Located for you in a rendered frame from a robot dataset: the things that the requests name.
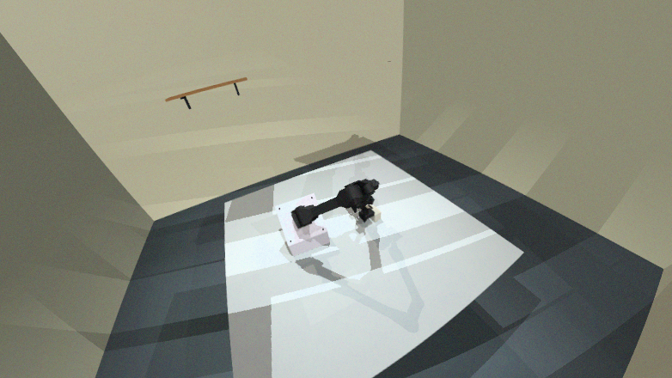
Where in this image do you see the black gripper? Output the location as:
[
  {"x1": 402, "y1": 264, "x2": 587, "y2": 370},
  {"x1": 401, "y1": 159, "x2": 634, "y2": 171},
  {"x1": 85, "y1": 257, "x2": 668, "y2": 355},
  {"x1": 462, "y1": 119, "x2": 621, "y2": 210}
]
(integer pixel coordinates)
[{"x1": 352, "y1": 203, "x2": 375, "y2": 223}]

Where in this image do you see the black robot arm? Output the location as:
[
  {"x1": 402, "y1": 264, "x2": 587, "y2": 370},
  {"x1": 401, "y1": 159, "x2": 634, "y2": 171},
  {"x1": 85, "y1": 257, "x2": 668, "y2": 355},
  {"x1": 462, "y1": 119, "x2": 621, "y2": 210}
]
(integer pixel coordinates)
[{"x1": 291, "y1": 179, "x2": 380, "y2": 228}]

